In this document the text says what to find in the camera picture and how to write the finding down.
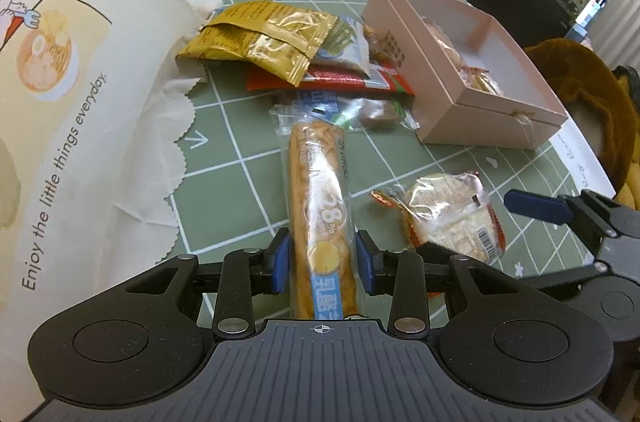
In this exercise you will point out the clear snack packet blue label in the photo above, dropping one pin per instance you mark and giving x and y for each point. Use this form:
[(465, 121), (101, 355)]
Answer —
[(372, 112)]

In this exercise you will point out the cream printed paper bag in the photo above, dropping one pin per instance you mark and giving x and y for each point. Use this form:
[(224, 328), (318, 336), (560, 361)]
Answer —
[(100, 102)]

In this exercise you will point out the green grid tablecloth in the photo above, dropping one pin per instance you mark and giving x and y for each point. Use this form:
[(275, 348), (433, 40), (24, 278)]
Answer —
[(240, 152)]

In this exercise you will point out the long bread stick packet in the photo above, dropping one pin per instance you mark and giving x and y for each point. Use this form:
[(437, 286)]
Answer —
[(317, 182)]

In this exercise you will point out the pink cardboard box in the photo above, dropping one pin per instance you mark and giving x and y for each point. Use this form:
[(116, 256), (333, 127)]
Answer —
[(450, 112)]

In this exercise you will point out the clear pastry packet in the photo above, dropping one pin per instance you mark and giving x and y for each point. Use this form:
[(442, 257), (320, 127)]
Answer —
[(482, 81), (447, 45)]

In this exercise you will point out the yellow snack packet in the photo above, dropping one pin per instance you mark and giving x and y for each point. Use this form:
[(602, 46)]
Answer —
[(215, 47), (280, 37)]

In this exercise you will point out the brown plush toy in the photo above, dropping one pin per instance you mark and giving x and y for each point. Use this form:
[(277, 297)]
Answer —
[(590, 82)]

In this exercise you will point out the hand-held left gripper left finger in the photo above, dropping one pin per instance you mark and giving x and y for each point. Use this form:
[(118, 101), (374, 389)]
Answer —
[(280, 263)]

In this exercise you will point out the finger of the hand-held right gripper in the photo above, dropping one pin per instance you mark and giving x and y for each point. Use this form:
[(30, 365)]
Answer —
[(537, 204), (565, 279)]

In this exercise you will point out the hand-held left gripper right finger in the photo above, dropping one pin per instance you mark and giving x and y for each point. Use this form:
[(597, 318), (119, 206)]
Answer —
[(363, 263)]

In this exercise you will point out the long red snack packet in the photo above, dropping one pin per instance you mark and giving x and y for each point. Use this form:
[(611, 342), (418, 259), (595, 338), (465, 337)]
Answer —
[(345, 81)]

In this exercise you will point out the blue and white snack packet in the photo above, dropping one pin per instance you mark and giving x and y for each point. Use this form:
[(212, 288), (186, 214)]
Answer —
[(350, 47)]

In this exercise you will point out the rice cracker packet orange edge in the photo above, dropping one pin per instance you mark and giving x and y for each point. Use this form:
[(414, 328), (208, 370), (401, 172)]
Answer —
[(450, 217)]

